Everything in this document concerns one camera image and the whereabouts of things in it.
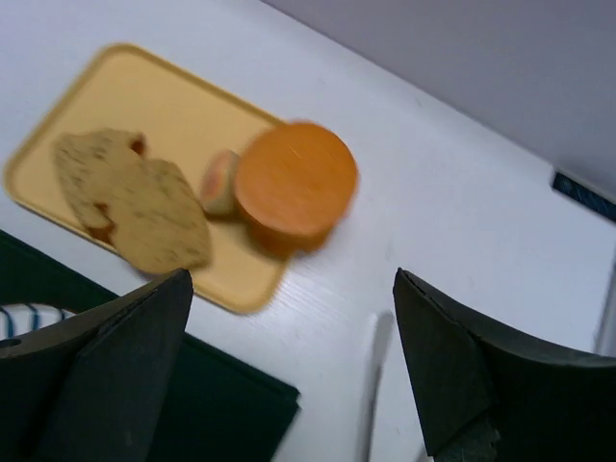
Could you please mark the orange round cake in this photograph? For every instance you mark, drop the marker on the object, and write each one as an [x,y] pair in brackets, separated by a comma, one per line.
[294,184]

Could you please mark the dark green cloth placemat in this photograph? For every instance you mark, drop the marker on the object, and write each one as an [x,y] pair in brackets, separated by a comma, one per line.
[217,408]

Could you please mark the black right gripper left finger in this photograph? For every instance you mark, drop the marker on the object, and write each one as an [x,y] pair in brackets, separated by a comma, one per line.
[91,387]

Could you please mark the small pink filled roll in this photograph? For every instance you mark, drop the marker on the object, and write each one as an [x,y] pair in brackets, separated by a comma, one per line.
[217,194]

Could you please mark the speckled bread slice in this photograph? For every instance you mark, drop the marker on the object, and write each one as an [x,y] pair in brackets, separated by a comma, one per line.
[159,226]
[86,165]

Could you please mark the yellow plastic tray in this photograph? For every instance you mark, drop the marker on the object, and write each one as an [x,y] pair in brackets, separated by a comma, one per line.
[185,120]

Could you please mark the white blue striped plate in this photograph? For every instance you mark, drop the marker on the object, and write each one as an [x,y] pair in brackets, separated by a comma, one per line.
[19,319]

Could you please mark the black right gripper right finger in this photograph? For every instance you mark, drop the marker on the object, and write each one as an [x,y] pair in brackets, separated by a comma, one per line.
[485,391]

